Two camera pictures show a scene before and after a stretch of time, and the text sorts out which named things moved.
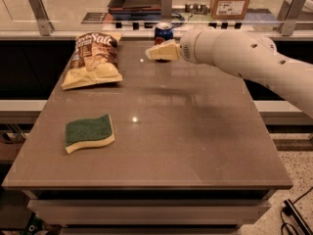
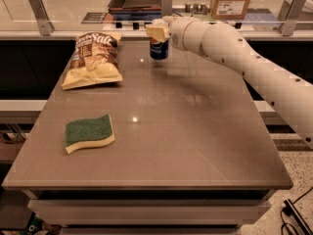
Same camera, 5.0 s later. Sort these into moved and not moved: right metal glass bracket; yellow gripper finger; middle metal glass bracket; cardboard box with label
Moved: yellow gripper finger
Not moved: cardboard box with label; middle metal glass bracket; right metal glass bracket
